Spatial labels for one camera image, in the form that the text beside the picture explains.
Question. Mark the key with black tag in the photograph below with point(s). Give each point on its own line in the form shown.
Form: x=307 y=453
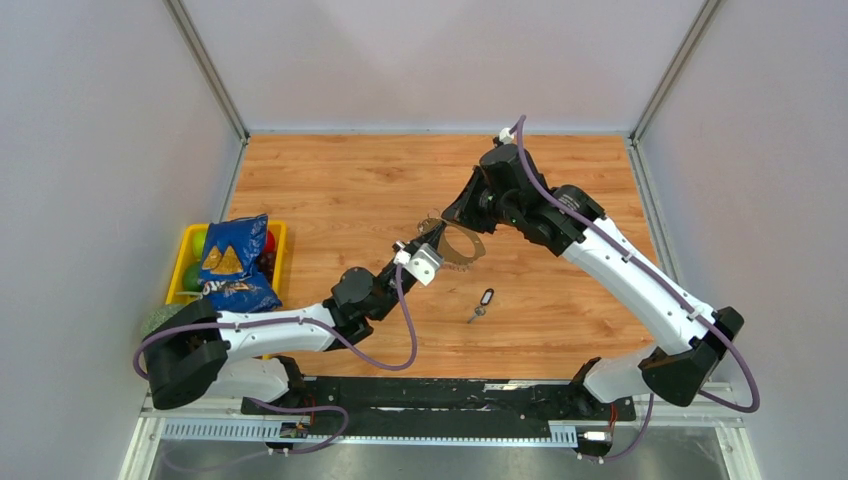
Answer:
x=480 y=309

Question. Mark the large metal keyring with clips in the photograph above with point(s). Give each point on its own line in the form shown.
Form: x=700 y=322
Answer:
x=464 y=246

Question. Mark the green netted melon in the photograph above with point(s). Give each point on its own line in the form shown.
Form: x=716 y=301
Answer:
x=161 y=318

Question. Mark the green apple lower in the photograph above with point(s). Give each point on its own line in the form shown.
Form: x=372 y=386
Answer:
x=190 y=279

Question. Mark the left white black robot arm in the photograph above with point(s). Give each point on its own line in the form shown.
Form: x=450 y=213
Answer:
x=200 y=352

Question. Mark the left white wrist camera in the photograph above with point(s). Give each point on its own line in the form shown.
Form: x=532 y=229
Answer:
x=421 y=262

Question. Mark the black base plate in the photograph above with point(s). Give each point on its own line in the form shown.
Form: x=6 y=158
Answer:
x=448 y=408

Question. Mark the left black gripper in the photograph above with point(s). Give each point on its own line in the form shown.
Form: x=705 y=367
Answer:
x=431 y=237

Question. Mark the green apple upper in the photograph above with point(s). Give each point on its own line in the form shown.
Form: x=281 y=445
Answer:
x=198 y=240

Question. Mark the yellow plastic tray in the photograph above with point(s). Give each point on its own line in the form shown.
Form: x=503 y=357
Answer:
x=186 y=257

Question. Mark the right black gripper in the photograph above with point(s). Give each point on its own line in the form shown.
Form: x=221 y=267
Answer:
x=462 y=210

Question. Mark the blue chips bag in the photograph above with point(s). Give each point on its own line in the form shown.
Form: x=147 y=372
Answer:
x=229 y=273

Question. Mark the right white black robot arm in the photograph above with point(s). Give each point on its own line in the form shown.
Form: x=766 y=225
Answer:
x=690 y=337

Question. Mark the green apple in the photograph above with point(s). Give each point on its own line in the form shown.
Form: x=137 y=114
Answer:
x=190 y=279
x=198 y=240

